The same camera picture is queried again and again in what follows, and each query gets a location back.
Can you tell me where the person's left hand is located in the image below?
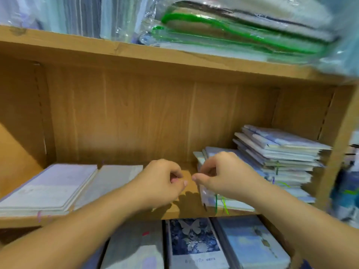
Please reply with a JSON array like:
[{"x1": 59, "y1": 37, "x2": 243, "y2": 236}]
[{"x1": 128, "y1": 158, "x2": 188, "y2": 211}]

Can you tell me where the person's right hand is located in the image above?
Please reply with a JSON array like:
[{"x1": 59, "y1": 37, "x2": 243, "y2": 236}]
[{"x1": 192, "y1": 151, "x2": 264, "y2": 202}]

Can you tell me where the small white notebook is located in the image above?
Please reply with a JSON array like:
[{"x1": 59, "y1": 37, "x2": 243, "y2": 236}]
[{"x1": 73, "y1": 164, "x2": 144, "y2": 211}]

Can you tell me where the pile of small notebooks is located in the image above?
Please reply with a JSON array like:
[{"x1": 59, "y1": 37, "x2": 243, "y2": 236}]
[{"x1": 193, "y1": 125, "x2": 333, "y2": 212}]

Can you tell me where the pastel grid pattern notebook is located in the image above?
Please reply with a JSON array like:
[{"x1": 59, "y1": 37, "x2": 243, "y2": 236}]
[{"x1": 101, "y1": 220, "x2": 165, "y2": 269}]

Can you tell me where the blue butterfly cover notebook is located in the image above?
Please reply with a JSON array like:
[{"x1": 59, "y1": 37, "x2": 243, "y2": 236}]
[{"x1": 164, "y1": 217, "x2": 231, "y2": 269}]

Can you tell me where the sky cloud cover notebook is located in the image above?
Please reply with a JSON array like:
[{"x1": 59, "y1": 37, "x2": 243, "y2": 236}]
[{"x1": 212, "y1": 214, "x2": 291, "y2": 269}]

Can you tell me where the lilac cover notebook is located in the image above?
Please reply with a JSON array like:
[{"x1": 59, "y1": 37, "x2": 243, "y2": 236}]
[{"x1": 0, "y1": 163, "x2": 98, "y2": 217}]

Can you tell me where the wooden shelf unit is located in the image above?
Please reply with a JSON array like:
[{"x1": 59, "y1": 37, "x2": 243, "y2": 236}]
[{"x1": 0, "y1": 25, "x2": 359, "y2": 269}]

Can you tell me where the person's left forearm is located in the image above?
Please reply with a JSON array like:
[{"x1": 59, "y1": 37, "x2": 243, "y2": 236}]
[{"x1": 0, "y1": 188, "x2": 144, "y2": 269}]

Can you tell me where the person's right forearm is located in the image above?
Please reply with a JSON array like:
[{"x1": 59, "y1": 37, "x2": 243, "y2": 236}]
[{"x1": 249, "y1": 179, "x2": 359, "y2": 269}]

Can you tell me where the white blue standing pouch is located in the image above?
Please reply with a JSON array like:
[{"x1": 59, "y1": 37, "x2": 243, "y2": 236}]
[{"x1": 331, "y1": 160, "x2": 359, "y2": 229}]

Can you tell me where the stack of green edged packets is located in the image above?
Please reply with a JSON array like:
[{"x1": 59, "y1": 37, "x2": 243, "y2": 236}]
[{"x1": 137, "y1": 0, "x2": 337, "y2": 65}]

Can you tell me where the light blue plastic bag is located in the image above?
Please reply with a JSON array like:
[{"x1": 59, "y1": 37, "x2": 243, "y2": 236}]
[{"x1": 317, "y1": 0, "x2": 359, "y2": 77}]

